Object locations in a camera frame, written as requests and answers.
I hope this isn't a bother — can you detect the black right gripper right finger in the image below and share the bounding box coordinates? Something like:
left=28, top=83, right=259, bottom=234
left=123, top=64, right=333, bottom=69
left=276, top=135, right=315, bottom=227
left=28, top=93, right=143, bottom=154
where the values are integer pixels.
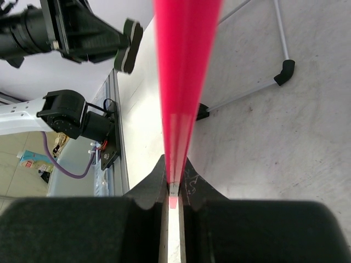
left=180, top=162, right=350, bottom=262

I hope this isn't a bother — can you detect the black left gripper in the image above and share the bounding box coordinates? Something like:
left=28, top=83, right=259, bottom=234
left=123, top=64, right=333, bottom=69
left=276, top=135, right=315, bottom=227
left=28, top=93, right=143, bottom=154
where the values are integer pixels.
left=40, top=1, right=129, bottom=64

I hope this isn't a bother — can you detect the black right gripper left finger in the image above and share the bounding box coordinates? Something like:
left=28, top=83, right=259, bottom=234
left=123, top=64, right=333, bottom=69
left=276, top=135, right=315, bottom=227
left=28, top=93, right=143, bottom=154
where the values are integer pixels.
left=1, top=157, right=168, bottom=262

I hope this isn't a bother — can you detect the pink framed whiteboard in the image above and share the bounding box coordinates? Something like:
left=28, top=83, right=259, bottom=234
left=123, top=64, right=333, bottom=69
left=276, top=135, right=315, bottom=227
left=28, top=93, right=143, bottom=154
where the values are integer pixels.
left=154, top=0, right=223, bottom=209

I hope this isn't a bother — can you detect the green bone-shaped eraser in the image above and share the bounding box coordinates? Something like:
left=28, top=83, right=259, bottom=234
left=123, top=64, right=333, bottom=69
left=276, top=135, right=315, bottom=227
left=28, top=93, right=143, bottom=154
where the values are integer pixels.
left=114, top=18, right=144, bottom=75

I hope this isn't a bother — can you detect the black whiteboard stand foot lower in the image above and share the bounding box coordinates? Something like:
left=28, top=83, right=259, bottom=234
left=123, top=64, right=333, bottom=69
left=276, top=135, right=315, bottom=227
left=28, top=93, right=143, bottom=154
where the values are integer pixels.
left=196, top=103, right=210, bottom=121

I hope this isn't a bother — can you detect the metal whiteboard stand leg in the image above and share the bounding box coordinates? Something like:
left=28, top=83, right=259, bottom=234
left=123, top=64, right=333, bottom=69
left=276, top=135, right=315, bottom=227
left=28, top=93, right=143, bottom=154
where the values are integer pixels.
left=202, top=1, right=290, bottom=112

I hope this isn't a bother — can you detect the colourful packet on floor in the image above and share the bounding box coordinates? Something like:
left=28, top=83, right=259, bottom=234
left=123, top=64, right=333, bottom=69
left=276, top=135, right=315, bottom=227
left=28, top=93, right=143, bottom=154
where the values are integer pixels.
left=17, top=150, right=54, bottom=173

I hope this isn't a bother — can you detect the black rear stand foot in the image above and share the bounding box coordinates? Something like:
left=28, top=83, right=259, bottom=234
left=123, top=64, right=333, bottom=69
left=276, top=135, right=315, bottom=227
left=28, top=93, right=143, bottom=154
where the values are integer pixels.
left=274, top=59, right=296, bottom=86

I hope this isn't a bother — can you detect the aluminium mounting rail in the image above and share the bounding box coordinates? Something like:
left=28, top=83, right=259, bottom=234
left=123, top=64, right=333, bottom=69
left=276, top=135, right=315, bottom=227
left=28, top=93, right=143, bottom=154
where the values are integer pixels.
left=93, top=70, right=129, bottom=196

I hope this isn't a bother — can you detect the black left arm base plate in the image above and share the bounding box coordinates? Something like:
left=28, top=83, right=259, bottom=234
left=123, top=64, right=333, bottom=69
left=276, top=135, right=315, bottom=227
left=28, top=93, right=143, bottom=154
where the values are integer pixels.
left=100, top=99, right=121, bottom=170

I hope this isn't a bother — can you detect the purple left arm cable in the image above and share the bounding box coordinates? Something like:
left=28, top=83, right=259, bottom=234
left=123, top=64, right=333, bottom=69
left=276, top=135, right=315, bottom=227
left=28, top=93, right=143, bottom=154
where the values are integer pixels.
left=41, top=131, right=97, bottom=180

